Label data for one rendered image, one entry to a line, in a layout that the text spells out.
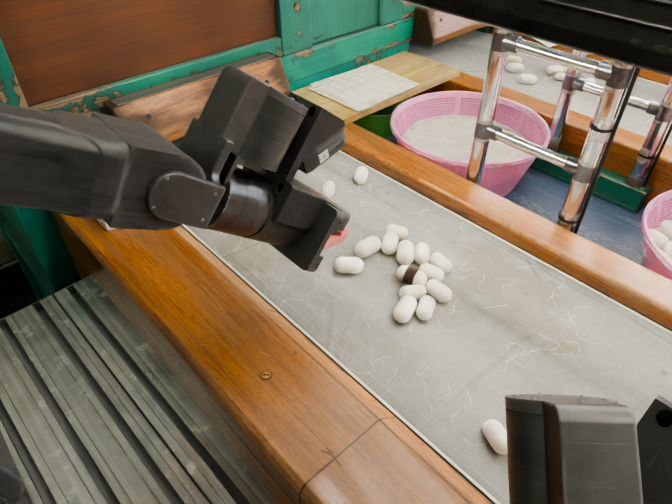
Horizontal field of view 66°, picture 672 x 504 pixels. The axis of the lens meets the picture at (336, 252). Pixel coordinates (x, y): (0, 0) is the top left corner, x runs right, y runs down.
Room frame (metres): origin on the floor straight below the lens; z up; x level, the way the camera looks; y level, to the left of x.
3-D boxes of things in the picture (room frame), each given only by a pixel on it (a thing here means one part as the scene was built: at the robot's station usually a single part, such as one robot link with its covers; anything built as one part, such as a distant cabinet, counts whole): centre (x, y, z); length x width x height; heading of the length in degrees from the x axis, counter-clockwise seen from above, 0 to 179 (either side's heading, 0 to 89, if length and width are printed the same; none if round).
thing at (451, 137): (0.81, -0.23, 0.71); 0.22 x 0.22 x 0.06
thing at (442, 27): (1.24, -0.30, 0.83); 0.30 x 0.06 x 0.07; 132
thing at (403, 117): (0.81, -0.23, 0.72); 0.27 x 0.27 x 0.10
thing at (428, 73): (0.98, -0.08, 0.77); 0.33 x 0.15 x 0.01; 132
